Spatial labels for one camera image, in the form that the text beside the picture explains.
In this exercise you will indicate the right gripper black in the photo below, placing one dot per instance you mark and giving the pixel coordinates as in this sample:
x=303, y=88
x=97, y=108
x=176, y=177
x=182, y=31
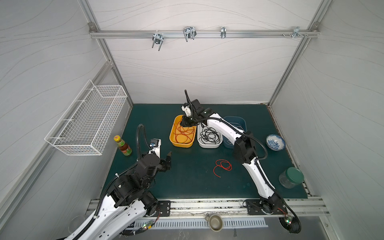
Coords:
x=187, y=120

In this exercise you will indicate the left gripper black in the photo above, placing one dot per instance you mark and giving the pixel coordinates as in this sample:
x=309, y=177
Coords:
x=165, y=163

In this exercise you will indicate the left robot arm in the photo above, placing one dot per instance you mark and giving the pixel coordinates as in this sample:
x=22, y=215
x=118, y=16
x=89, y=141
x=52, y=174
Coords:
x=126, y=199

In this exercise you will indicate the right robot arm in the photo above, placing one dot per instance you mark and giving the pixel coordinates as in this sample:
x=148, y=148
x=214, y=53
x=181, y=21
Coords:
x=248, y=150

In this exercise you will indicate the white plastic tray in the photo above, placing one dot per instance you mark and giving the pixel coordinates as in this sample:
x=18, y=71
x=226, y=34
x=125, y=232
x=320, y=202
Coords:
x=208, y=137

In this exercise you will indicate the yellow plastic tray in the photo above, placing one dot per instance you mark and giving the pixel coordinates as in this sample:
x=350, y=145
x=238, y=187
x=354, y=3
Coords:
x=182, y=137

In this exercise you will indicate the sauce bottle yellow cap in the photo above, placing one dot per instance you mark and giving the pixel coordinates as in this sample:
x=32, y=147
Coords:
x=123, y=146

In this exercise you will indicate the blue plastic tray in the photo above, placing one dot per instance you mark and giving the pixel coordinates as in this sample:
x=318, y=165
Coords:
x=237, y=122

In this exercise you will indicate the blue white ceramic bowl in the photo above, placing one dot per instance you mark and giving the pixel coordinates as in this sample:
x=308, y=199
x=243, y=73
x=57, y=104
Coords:
x=275, y=142

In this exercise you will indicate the middle metal u-bolt clamp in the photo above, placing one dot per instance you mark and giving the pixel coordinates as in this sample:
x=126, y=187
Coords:
x=189, y=33

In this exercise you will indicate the metal u-bolt clamp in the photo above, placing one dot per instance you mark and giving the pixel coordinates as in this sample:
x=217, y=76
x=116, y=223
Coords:
x=158, y=39
x=189, y=33

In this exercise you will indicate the left metal u-bolt clamp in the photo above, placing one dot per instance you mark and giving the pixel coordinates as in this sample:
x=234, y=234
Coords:
x=158, y=39

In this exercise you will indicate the olive green cup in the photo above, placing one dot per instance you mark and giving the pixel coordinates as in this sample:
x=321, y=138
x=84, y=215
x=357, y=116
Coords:
x=215, y=222

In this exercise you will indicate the clear glass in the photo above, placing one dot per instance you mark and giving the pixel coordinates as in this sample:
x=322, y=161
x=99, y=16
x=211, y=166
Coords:
x=76, y=222

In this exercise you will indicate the green lid glass jar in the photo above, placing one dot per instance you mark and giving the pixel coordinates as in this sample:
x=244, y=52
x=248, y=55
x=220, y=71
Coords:
x=291, y=178

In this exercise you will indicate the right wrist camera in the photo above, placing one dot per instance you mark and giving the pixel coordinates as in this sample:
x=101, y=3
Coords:
x=187, y=110

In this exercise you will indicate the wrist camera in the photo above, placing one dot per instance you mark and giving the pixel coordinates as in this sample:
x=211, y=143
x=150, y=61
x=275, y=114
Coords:
x=155, y=147
x=187, y=110

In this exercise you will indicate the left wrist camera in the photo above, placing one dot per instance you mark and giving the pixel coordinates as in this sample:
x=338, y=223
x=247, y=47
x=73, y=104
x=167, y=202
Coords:
x=155, y=147

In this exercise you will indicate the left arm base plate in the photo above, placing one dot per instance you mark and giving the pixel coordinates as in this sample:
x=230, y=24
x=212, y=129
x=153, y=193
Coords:
x=162, y=209

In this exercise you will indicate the white vented cable duct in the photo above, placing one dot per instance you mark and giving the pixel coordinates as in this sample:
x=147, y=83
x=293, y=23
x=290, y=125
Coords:
x=200, y=223

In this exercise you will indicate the white wire basket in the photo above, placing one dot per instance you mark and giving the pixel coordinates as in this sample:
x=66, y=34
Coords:
x=86, y=125

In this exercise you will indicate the small metal bracket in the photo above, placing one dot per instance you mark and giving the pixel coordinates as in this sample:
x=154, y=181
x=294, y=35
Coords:
x=223, y=32

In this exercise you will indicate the horizontal metal rail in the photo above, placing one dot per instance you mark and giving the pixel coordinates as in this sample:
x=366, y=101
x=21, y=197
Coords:
x=201, y=34

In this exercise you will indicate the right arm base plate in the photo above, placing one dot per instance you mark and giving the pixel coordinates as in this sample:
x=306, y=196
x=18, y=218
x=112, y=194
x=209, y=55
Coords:
x=255, y=207

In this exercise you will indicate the right metal hook bracket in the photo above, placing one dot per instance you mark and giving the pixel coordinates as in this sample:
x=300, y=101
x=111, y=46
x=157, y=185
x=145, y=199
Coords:
x=296, y=34

